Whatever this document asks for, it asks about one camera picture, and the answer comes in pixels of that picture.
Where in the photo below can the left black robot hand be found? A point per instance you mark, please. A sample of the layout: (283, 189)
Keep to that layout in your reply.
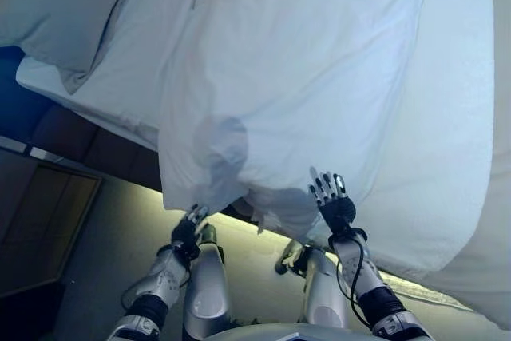
(185, 235)

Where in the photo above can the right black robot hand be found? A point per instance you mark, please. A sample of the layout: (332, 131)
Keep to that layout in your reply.
(337, 209)

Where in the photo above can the white duvet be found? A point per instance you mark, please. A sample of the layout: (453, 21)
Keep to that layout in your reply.
(319, 77)

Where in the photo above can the white bed mattress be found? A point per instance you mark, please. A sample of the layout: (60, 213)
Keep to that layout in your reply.
(487, 257)

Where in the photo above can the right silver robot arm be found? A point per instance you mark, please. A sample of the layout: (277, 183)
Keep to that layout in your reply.
(367, 285)

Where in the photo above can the left silver robot leg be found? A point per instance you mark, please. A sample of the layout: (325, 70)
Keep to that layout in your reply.
(207, 285)

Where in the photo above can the silver robot leg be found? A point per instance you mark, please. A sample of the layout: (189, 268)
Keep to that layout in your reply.
(207, 285)
(323, 301)

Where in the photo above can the right silver robot leg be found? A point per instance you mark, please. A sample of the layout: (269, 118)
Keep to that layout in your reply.
(323, 301)

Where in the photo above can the silver robot torso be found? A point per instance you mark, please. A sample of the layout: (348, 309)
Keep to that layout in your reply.
(279, 333)

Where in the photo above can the dark glass nightstand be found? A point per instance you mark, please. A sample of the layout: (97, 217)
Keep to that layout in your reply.
(44, 221)

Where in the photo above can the large beige pillow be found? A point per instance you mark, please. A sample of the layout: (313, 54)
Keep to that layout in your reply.
(60, 17)

